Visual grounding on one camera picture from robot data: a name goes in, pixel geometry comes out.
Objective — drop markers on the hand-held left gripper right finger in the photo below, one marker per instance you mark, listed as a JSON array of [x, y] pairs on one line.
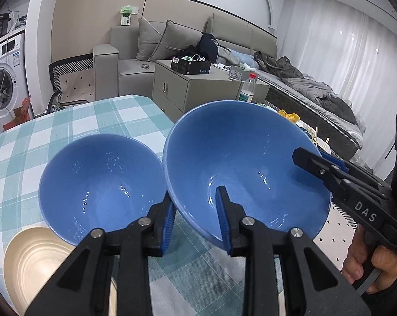
[[223, 220]]

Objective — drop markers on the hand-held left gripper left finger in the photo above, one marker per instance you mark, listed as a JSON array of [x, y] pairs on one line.
[[168, 230]]

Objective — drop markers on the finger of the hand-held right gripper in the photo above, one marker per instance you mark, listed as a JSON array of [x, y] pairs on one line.
[[317, 166], [333, 160]]

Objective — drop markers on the blue ribbed bowl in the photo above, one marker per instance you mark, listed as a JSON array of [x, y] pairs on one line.
[[99, 184], [238, 151]]

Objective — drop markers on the cream round plate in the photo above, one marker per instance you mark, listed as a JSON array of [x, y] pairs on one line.
[[37, 270]]

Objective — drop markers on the person's right hand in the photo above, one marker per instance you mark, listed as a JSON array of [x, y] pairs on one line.
[[356, 256]]

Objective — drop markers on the white container with chopsticks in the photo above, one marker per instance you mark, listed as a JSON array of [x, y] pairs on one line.
[[317, 141]]

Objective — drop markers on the bed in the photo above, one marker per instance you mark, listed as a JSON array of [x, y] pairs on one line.
[[336, 131]]

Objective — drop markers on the diamond dotted seat cushion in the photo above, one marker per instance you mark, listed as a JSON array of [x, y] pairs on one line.
[[340, 237]]

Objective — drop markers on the yellow plastic bag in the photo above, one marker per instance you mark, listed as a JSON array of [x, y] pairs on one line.
[[289, 117]]

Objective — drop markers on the grey blanket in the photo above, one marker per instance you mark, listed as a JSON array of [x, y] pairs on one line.
[[317, 89]]

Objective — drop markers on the clear water bottle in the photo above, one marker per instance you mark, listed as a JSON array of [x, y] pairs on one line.
[[247, 90]]

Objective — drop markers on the white curtain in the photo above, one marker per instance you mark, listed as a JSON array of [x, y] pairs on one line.
[[343, 56]]

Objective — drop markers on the tissue box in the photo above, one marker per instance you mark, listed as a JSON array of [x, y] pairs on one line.
[[242, 71]]

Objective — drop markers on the grey side cabinet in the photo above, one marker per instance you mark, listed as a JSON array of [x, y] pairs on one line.
[[198, 92]]

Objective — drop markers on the teal checked tablecloth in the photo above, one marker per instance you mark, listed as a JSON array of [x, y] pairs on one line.
[[86, 118]]

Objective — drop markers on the black box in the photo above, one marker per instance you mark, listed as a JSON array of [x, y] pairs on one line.
[[190, 67]]

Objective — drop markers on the black bag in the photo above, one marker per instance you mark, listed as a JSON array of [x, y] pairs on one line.
[[208, 47]]

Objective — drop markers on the grey sofa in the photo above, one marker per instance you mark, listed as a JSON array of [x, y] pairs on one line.
[[126, 69]]

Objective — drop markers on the patterned black white cushion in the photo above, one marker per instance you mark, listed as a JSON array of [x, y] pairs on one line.
[[71, 79]]

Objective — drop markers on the grey pillow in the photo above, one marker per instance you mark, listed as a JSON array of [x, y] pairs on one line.
[[147, 39], [175, 42]]

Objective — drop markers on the red paper item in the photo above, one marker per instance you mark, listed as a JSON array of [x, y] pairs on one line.
[[22, 112]]

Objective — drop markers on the white washing machine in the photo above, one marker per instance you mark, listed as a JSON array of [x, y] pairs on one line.
[[7, 72]]

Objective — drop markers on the wall panel with green pack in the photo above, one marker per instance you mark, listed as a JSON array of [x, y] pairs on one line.
[[127, 14]]

